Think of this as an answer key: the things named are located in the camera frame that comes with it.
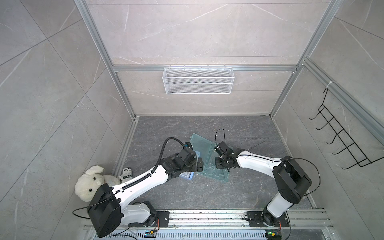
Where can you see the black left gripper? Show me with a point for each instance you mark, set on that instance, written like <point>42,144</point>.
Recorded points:
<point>195,168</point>

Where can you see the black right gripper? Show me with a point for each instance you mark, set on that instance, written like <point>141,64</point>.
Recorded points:
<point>217,163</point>

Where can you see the blue clear small ruler box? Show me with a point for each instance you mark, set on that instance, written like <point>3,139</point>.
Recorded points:
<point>187,175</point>

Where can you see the teal translucent ruler set case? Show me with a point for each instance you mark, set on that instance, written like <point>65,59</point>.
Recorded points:
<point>205,149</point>

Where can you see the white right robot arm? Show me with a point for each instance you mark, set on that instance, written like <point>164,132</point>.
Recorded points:
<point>291,180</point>

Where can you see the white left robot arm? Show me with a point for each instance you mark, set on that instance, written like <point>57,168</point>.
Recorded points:
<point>112,207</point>

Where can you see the white grille strip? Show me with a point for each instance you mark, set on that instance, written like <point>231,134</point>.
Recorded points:
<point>190,235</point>

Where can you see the white plush bear toy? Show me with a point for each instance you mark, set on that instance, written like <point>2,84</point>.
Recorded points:
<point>88,183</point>

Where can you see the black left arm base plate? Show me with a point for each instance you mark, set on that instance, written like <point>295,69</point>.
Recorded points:
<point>158,220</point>

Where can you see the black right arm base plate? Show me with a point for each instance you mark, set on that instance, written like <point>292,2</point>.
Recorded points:
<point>255,219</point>

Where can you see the white wire mesh basket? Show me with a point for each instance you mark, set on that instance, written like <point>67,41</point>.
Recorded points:
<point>198,80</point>

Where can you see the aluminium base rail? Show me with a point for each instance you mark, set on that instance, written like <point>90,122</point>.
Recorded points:
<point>313,219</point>

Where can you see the black wire hook rack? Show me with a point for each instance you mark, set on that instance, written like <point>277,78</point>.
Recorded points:
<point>349,145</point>

